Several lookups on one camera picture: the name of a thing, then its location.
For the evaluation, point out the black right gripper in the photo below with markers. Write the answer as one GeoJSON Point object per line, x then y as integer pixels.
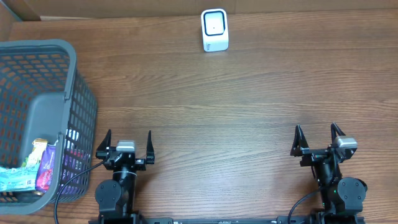
{"type": "Point", "coordinates": [300, 146]}

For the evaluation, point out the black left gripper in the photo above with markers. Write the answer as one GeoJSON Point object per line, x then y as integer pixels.
{"type": "Point", "coordinates": [125, 157]}

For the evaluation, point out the purple sanitary pad pack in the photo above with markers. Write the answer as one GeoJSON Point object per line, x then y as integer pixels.
{"type": "Point", "coordinates": [45, 171]}

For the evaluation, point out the green tea carton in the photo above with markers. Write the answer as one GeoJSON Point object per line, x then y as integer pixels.
{"type": "Point", "coordinates": [39, 146]}

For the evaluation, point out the teal wet wipes pack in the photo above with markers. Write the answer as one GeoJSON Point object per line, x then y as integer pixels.
{"type": "Point", "coordinates": [18, 179]}

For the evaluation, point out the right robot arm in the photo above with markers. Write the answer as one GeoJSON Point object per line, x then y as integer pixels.
{"type": "Point", "coordinates": [342, 197]}

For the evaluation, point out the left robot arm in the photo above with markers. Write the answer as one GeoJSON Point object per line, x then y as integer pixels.
{"type": "Point", "coordinates": [115, 196]}

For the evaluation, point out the white barcode scanner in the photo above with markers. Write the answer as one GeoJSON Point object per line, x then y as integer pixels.
{"type": "Point", "coordinates": [214, 28]}

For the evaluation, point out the grey plastic mesh basket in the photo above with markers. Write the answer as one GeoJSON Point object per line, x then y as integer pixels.
{"type": "Point", "coordinates": [44, 96]}

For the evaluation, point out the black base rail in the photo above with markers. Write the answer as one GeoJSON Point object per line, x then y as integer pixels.
{"type": "Point", "coordinates": [279, 220]}

